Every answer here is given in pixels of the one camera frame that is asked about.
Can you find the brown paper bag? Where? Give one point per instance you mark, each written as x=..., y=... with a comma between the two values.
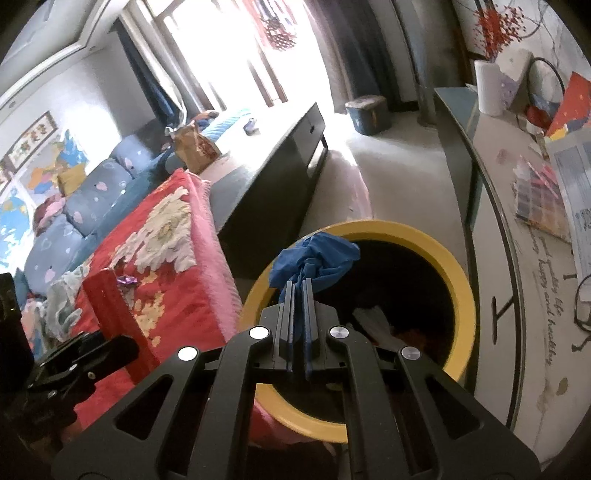
x=196, y=145

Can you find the red paper folder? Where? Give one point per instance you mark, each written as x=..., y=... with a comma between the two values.
x=572, y=106

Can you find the white paper towel roll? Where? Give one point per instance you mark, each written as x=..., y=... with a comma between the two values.
x=489, y=87

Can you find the colour swatch sheet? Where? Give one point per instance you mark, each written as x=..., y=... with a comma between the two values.
x=540, y=194

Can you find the printed paper sheet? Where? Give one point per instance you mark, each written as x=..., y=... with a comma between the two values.
x=575, y=184

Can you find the country map poster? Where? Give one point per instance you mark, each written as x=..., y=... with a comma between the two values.
x=55, y=157

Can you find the dark low coffee table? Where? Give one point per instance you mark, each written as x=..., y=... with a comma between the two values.
x=277, y=184

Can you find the teal and white cabinet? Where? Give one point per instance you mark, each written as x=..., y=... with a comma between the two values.
x=508, y=323

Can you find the purple foil wrapper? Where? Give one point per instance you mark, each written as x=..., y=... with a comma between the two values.
x=128, y=279

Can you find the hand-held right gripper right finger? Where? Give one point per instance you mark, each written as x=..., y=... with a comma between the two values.
x=308, y=323

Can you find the light patterned cloth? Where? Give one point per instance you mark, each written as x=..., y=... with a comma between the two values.
x=64, y=295

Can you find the white crumpled paper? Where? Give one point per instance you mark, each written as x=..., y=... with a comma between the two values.
x=374, y=327

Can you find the orange patterned cloth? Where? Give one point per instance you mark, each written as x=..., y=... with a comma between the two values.
x=30, y=318

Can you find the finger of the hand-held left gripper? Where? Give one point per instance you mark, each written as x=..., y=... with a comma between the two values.
x=92, y=364

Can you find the red floral blanket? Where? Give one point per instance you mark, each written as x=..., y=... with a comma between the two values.
x=184, y=286

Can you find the white patterned paper bag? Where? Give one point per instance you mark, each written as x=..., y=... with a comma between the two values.
x=512, y=74

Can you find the blue storage box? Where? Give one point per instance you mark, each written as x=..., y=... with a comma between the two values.
x=369, y=116

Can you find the framed calligraphy picture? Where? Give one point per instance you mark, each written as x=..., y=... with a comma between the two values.
x=32, y=138
x=3, y=170

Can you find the red box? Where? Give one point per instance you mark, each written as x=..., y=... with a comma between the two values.
x=115, y=314

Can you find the balcony door frame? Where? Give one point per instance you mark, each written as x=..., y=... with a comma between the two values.
x=272, y=83

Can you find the blue heart-print sofa cushion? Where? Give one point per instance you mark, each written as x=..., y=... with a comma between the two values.
x=128, y=154
x=92, y=194
x=55, y=249

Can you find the blue sofa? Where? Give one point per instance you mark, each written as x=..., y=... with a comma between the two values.
x=134, y=194

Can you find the small blue object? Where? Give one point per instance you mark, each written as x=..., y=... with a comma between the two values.
x=251, y=126

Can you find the blue knotted cloth bag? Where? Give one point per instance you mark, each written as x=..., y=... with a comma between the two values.
x=318, y=258

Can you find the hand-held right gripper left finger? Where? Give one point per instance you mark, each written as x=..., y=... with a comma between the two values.
x=290, y=323

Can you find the yellow pillow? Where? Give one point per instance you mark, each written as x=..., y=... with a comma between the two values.
x=70, y=181

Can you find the hanging red patterned cloth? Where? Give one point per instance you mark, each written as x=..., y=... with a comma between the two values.
x=277, y=27

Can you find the red blossom wall art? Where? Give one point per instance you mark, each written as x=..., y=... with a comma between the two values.
x=496, y=23

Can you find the blue curtain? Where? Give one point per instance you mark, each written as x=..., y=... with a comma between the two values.
x=147, y=78

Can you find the world map poster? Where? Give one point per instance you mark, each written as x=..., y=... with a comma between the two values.
x=9, y=226

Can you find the pink clothes pile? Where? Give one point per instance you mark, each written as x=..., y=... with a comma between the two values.
x=48, y=210

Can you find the yellow rimmed round bin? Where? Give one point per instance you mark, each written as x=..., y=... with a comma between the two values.
x=457, y=286

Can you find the dark curtain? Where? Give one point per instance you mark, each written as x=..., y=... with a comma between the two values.
x=364, y=55

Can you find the grey pipe column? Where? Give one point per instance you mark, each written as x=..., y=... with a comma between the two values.
x=425, y=69

